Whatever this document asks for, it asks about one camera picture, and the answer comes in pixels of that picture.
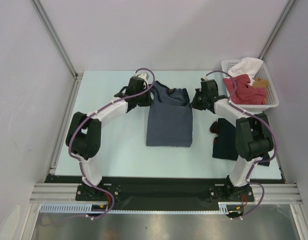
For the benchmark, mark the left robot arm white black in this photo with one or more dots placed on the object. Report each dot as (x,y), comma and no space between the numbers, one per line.
(84,134)

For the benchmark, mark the right aluminium frame post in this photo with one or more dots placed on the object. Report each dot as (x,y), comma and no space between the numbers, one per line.
(287,10)

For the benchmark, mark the blue-grey tank top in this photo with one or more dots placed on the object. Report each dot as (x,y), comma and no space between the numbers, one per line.
(170,118)

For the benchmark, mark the navy jersey tank top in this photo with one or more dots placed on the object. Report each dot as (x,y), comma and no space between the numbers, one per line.
(224,142)

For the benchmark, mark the left aluminium frame post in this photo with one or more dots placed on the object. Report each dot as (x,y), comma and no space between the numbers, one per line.
(50,29)

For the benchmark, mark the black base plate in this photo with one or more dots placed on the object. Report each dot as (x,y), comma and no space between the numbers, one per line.
(143,180)

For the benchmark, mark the white plastic laundry basket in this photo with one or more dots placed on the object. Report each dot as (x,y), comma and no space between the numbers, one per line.
(272,97)

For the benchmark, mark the tan cloth in basket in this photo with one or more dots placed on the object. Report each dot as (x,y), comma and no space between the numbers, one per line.
(260,83)

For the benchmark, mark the aluminium rail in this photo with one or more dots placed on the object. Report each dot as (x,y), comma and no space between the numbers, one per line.
(76,192)

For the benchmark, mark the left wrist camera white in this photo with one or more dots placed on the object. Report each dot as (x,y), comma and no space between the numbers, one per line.
(144,76)

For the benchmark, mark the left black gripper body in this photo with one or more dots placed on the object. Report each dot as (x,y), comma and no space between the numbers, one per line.
(143,99)

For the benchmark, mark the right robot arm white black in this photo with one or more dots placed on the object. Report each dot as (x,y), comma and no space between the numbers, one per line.
(240,175)

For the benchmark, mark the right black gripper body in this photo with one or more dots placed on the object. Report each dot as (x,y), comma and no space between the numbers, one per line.
(198,102)

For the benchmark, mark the aluminium frame post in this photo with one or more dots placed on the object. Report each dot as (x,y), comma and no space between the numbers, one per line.
(287,10)
(50,29)

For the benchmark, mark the red tank top in basket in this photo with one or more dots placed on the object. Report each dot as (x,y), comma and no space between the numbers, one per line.
(245,94)

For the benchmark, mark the white slotted cable duct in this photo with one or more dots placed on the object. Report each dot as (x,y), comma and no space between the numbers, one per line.
(97,208)

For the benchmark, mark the white cloth in basket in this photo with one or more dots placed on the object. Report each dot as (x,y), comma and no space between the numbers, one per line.
(246,66)

